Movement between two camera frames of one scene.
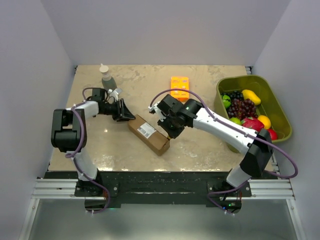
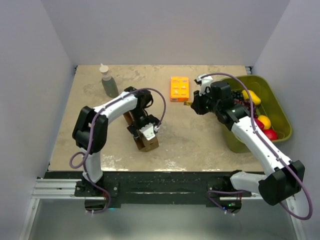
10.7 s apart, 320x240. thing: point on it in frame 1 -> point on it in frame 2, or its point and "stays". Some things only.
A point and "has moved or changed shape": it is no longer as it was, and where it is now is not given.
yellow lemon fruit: (265, 121) stays
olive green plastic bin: (268, 106) stays
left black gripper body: (113, 109) -> (141, 119)
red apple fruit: (273, 133) stays
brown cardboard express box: (157, 140) has moved or changed shape
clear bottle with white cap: (108, 82) stays
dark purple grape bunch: (234, 94) stays
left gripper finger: (125, 111) -> (134, 131)
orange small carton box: (181, 82) stays
